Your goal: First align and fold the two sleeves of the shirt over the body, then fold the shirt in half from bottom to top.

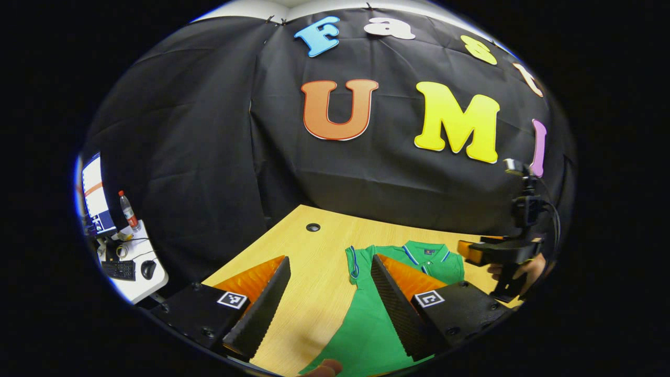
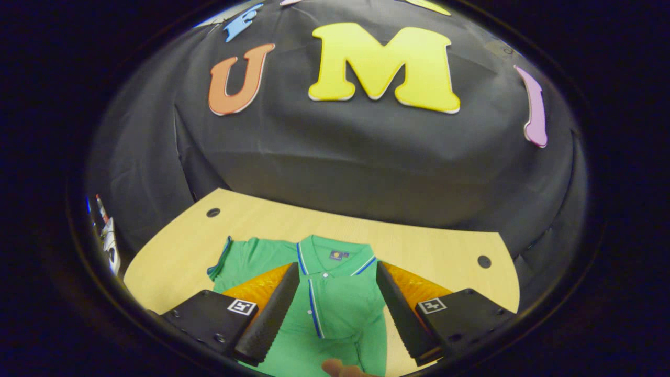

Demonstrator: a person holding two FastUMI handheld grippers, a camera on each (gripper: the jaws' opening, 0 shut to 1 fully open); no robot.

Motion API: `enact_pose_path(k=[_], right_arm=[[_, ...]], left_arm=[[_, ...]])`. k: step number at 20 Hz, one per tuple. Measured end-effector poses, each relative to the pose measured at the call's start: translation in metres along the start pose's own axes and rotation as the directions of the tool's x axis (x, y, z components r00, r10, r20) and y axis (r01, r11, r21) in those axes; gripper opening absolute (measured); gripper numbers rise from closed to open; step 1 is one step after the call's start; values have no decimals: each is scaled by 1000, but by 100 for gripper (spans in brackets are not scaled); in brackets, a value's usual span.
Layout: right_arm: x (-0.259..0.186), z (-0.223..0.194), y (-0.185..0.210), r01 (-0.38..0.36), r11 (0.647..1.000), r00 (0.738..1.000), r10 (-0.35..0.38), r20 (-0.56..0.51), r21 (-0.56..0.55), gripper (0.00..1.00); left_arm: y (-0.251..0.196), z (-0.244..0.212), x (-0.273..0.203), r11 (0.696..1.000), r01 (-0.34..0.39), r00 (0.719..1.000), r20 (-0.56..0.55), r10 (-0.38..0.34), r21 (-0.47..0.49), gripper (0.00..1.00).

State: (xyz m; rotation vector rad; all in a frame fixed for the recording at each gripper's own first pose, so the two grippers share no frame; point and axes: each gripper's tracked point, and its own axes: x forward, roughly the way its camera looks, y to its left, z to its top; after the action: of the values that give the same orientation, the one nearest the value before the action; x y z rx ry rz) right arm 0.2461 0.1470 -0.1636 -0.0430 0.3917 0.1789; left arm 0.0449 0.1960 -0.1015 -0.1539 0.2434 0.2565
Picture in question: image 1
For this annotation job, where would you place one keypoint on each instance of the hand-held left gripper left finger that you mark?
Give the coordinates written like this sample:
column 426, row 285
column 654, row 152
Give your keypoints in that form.
column 261, row 314

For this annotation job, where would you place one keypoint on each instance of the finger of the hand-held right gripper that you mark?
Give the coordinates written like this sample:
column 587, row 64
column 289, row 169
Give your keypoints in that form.
column 492, row 252
column 492, row 239

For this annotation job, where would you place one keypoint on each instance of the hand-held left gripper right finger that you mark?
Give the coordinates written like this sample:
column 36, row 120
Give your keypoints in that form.
column 398, row 314

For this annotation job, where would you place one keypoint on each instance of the green T-shirt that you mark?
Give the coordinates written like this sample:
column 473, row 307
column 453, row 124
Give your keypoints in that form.
column 366, row 324

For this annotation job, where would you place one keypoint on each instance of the white side desk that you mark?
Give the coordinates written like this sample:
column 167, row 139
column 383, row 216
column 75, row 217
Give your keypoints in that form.
column 152, row 288

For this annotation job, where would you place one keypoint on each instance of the black computer mouse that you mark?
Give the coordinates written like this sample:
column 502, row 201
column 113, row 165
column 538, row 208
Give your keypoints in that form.
column 148, row 269

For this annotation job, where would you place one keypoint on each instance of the black keyboard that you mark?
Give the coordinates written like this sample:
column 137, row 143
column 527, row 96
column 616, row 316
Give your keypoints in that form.
column 119, row 270

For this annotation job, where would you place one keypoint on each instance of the black backdrop cloth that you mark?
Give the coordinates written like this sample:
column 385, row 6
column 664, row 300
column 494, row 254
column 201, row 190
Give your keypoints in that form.
column 209, row 157

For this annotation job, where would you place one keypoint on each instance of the clear bottle with red label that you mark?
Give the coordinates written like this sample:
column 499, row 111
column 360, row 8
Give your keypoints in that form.
column 128, row 212

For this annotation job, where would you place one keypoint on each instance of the computer monitor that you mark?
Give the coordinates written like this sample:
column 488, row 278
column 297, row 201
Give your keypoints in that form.
column 97, row 193

